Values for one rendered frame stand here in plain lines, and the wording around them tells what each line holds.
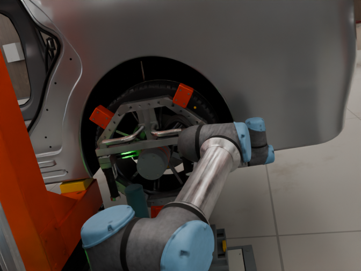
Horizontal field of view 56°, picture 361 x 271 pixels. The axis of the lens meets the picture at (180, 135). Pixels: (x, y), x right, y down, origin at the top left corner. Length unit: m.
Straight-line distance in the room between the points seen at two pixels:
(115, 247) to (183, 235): 0.14
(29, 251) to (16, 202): 0.22
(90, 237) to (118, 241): 0.06
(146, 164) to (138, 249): 0.88
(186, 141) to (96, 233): 0.42
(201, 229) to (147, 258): 0.11
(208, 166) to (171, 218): 0.21
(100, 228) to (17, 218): 0.81
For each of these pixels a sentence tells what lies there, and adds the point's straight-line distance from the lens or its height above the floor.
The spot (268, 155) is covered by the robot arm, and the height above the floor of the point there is 0.86.
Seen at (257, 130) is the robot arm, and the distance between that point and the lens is 1.34.
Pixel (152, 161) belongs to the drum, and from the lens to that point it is 1.49.
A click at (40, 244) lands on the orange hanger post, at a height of 0.70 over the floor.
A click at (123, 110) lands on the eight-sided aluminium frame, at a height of 1.09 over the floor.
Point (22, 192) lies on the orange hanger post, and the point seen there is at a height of 0.93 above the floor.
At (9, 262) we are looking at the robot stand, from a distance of 0.70.
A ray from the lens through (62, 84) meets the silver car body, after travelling 1.80.
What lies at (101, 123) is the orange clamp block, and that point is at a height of 1.05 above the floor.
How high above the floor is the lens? 1.37
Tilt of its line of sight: 16 degrees down
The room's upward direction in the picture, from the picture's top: 11 degrees counter-clockwise
